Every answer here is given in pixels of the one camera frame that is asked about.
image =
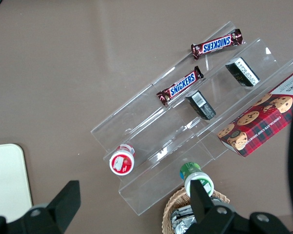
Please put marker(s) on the clear acrylic stepped shelf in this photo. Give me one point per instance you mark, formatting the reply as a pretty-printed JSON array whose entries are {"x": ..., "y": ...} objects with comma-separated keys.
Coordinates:
[{"x": 146, "y": 126}]

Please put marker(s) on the small black carton box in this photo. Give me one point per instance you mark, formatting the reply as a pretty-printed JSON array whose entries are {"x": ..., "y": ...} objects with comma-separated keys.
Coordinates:
[
  {"x": 243, "y": 73},
  {"x": 201, "y": 106}
]

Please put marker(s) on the red tartan cookie box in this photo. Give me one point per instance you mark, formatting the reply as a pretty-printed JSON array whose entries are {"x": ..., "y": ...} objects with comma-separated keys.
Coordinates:
[{"x": 260, "y": 124}]

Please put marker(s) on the red strawberry yogurt cup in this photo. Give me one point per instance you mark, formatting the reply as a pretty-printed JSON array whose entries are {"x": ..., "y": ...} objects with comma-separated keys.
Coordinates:
[{"x": 122, "y": 163}]

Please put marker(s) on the green yogurt cup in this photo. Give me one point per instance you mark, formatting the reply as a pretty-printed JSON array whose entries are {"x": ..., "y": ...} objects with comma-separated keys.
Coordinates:
[{"x": 191, "y": 171}]

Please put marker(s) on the Snickers chocolate bar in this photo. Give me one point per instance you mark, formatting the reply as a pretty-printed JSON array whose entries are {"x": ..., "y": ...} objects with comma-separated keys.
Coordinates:
[
  {"x": 181, "y": 85},
  {"x": 217, "y": 44}
]

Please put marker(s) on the beige plastic tray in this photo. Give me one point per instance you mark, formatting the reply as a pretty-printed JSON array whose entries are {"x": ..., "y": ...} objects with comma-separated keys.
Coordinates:
[{"x": 7, "y": 180}]

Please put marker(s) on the light woven wicker basket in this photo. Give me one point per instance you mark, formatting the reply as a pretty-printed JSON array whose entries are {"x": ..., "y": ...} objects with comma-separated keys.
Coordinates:
[{"x": 171, "y": 207}]

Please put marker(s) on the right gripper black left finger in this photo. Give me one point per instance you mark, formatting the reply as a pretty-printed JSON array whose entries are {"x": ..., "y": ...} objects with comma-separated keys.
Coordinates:
[{"x": 63, "y": 209}]

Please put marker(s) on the silver foil-wrapped packs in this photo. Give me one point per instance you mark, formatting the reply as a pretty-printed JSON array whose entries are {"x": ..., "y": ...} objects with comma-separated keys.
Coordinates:
[{"x": 181, "y": 219}]

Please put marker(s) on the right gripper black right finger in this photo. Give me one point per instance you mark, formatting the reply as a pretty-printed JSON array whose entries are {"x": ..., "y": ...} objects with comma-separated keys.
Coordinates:
[{"x": 202, "y": 209}]

